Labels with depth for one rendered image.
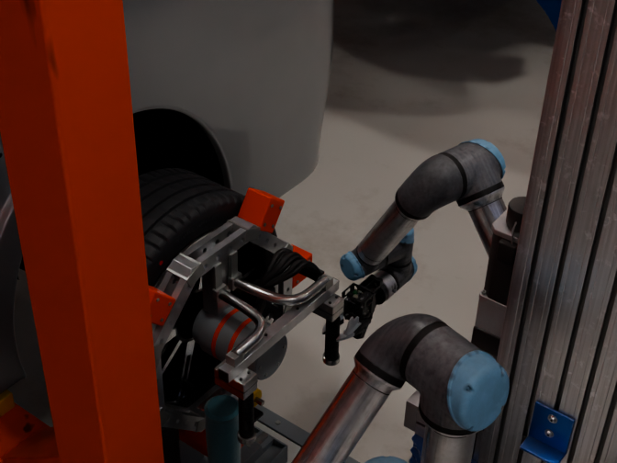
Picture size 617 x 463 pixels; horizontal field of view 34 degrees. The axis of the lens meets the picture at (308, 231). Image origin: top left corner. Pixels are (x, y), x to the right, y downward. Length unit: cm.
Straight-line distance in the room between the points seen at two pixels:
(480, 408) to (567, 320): 21
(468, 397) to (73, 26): 82
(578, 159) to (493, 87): 404
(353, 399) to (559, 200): 47
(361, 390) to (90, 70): 68
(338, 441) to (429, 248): 262
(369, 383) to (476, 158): 80
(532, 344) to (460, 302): 227
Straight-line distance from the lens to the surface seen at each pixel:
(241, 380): 229
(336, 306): 249
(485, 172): 235
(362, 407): 172
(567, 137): 154
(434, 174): 229
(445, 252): 428
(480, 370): 161
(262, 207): 248
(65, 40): 158
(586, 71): 149
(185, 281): 232
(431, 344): 164
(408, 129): 510
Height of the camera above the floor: 255
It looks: 36 degrees down
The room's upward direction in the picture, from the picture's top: 2 degrees clockwise
